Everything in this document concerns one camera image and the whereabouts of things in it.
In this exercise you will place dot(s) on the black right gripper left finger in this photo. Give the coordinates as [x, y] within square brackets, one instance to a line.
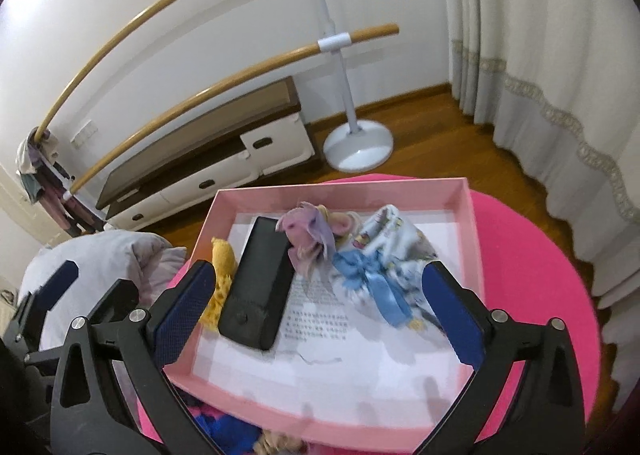
[88, 414]

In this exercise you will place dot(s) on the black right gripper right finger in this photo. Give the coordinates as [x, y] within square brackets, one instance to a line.
[524, 395]

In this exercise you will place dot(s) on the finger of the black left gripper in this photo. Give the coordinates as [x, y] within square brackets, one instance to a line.
[32, 312]
[116, 304]

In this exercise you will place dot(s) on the yellow crochet toy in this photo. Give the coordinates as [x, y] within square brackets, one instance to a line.
[225, 265]

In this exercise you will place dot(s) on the black leather case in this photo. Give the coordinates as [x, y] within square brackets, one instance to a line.
[253, 311]

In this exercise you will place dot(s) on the royal blue knitted cloth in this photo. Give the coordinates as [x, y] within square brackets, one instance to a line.
[233, 436]

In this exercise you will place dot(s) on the beige scrunchie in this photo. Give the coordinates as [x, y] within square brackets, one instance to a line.
[272, 442]

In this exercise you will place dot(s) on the purple fabric scrunchie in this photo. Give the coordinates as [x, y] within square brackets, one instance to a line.
[315, 233]

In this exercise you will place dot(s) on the white printed cloth blue bow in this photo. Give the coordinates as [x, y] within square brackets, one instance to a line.
[379, 271]

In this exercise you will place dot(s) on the clothes hanging on barre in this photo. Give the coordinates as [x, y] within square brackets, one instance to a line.
[45, 181]

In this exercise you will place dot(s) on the pink round table cover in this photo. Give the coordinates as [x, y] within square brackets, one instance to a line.
[527, 276]

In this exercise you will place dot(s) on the pink cardboard box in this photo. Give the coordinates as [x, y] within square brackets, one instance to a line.
[441, 209]

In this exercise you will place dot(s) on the white TV cabinet brown top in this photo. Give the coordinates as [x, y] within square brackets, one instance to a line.
[257, 135]

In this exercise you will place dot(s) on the white barre stand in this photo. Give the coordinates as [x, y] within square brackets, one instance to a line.
[357, 145]

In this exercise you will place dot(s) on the lower wooden ballet bar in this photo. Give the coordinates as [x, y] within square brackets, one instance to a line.
[210, 89]

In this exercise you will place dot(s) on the cream curtain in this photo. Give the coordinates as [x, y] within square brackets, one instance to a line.
[559, 82]

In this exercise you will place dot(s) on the white wall socket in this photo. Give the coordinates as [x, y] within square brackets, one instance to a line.
[83, 134]

